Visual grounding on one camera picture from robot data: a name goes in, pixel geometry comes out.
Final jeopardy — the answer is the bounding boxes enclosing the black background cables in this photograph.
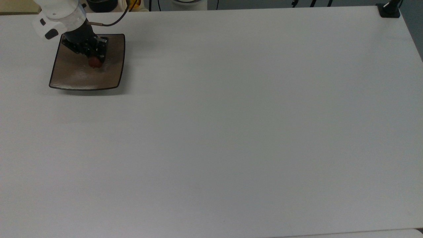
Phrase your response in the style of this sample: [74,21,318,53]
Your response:
[291,0,334,8]

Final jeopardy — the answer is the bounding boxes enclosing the beige board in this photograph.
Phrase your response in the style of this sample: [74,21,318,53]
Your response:
[0,0,42,16]

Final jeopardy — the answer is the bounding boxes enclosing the white round container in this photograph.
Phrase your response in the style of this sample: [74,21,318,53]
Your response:
[171,0,208,11]

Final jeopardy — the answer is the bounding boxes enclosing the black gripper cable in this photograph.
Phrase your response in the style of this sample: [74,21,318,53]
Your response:
[87,0,140,27]

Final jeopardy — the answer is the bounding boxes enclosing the dark round bowl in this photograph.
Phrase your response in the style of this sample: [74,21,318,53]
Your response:
[87,0,118,13]

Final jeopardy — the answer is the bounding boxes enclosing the brown square ceramic plate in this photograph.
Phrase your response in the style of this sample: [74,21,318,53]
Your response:
[49,33,126,91]

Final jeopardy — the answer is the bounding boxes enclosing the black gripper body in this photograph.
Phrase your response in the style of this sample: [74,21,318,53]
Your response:
[61,22,108,57]

